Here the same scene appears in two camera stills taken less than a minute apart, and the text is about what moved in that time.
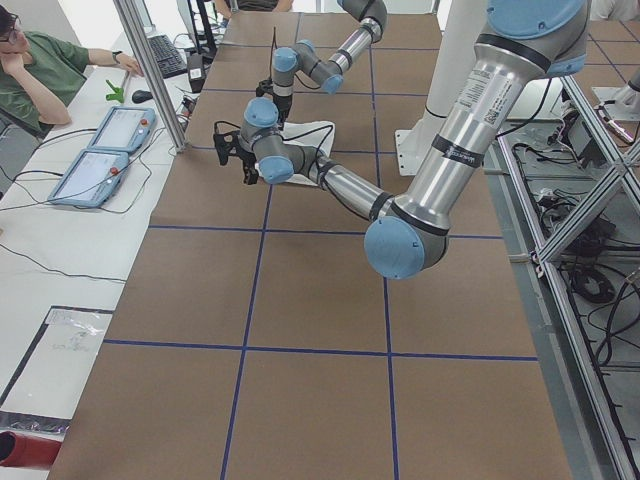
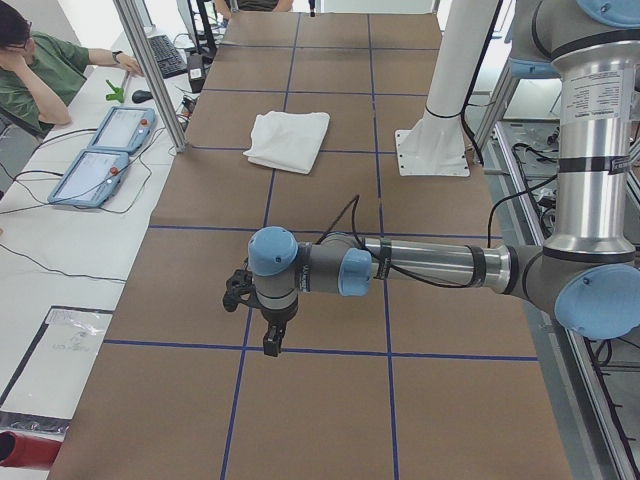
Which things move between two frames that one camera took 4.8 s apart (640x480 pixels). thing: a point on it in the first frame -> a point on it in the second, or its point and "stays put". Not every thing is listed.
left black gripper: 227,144 -> 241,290
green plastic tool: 118,93 stays put
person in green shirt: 40,74 stays put
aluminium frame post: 135,30 stays put
